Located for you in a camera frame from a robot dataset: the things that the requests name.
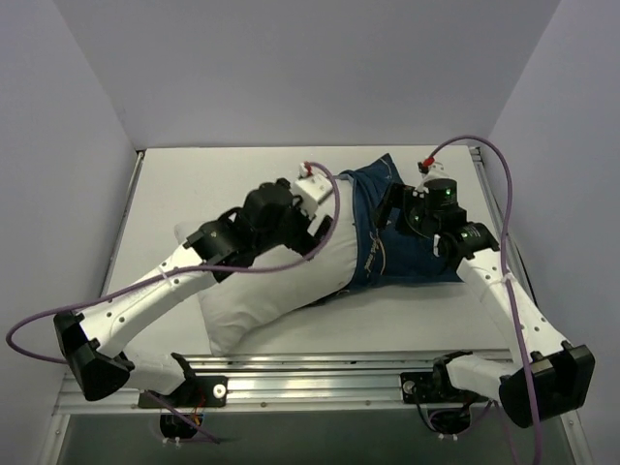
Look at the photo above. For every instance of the left aluminium side rail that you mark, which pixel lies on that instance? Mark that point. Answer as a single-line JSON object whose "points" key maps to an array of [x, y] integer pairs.
{"points": [[128, 194]]}

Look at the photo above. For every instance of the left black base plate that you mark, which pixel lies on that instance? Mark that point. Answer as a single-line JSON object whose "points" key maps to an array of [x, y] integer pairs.
{"points": [[202, 391]]}

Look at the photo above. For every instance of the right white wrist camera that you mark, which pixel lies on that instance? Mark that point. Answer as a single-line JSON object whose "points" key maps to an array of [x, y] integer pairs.
{"points": [[429, 170]]}

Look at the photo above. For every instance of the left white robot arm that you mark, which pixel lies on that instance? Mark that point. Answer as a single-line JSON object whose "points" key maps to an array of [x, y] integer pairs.
{"points": [[209, 255]]}

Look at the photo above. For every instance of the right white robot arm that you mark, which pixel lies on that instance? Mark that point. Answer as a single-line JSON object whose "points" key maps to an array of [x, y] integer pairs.
{"points": [[548, 376]]}

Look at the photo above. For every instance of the white pillow insert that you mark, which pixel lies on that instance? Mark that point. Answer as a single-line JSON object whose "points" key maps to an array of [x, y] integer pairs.
{"points": [[244, 302]]}

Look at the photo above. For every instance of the blue patterned pillowcase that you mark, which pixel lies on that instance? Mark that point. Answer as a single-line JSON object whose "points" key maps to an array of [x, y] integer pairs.
{"points": [[376, 258]]}

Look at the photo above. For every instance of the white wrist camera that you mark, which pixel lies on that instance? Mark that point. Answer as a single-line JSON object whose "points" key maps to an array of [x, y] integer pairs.
{"points": [[429, 170], [311, 189]]}

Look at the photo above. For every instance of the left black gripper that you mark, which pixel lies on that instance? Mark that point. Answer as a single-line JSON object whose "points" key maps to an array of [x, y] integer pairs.
{"points": [[306, 229]]}

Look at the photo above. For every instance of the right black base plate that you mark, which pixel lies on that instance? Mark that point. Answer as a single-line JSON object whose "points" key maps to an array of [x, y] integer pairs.
{"points": [[425, 386]]}

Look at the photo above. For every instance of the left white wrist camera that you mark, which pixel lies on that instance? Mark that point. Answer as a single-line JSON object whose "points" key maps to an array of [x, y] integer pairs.
{"points": [[311, 189]]}

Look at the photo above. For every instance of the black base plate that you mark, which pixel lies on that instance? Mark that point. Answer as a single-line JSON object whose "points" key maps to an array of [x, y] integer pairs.
{"points": [[202, 391], [425, 386]]}

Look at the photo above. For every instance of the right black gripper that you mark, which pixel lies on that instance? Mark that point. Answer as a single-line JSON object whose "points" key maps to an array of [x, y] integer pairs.
{"points": [[393, 205]]}

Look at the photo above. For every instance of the aluminium front rail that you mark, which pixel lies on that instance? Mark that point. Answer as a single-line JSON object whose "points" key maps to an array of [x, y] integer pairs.
{"points": [[305, 382]]}

